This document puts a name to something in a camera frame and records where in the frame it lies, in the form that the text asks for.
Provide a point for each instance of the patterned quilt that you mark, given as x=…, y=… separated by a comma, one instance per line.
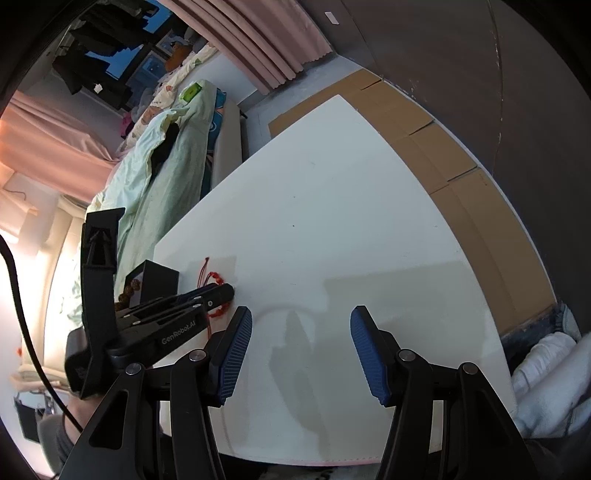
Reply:
x=166, y=87

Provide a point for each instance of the bed with green blanket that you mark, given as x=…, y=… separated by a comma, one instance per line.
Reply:
x=180, y=184

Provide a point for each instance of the hanging dark clothes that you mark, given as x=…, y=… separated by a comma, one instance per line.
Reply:
x=92, y=46

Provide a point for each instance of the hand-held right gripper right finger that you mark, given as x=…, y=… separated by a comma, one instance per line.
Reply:
x=369, y=355

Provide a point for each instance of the blue jeans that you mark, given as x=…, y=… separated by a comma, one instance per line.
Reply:
x=540, y=323

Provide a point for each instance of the black jewelry box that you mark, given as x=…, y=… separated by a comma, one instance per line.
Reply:
x=159, y=277

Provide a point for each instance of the pink curtain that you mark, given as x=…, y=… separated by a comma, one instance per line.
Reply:
x=46, y=143
x=258, y=41

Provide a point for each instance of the person's left forearm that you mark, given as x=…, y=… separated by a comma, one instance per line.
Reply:
x=76, y=415

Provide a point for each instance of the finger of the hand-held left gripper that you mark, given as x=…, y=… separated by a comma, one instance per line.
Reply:
x=180, y=296
x=212, y=302

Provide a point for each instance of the flat cardboard sheet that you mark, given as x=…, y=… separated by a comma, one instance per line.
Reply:
x=498, y=240
x=360, y=92

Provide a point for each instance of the light green duvet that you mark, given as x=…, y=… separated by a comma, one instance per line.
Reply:
x=129, y=170

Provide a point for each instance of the white cloth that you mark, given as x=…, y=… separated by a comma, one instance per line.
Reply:
x=549, y=378

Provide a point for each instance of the white wall socket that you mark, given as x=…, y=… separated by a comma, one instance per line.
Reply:
x=332, y=17

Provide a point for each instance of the beige bed frame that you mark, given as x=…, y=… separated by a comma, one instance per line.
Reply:
x=228, y=143

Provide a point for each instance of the black cloth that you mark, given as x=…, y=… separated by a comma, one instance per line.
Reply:
x=164, y=147

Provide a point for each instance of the bright green packet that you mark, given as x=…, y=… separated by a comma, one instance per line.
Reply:
x=191, y=91

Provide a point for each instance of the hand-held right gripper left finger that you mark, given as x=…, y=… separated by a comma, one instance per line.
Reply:
x=235, y=350

